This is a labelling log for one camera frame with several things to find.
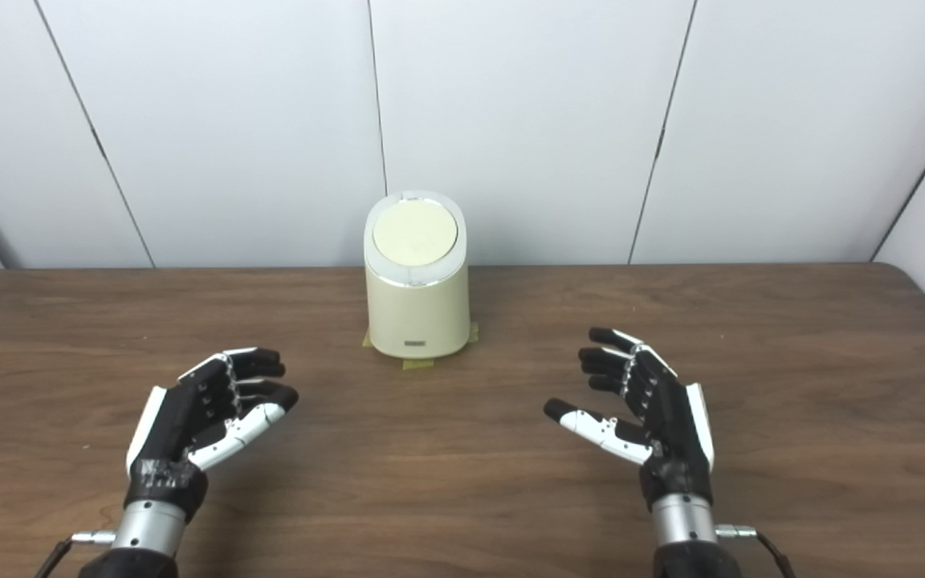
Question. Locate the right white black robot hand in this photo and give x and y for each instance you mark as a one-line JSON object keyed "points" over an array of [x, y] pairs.
{"points": [[671, 425]]}

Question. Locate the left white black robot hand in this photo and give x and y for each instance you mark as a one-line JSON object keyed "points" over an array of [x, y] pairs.
{"points": [[181, 417]]}

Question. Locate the cream-colored trash bin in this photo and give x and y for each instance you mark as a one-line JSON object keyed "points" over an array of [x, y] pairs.
{"points": [[417, 317]]}

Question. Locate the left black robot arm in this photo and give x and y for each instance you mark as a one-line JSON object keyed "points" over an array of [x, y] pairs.
{"points": [[145, 538]]}

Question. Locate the wide yellow tape piece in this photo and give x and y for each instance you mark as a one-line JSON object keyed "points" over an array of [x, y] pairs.
{"points": [[418, 364]]}

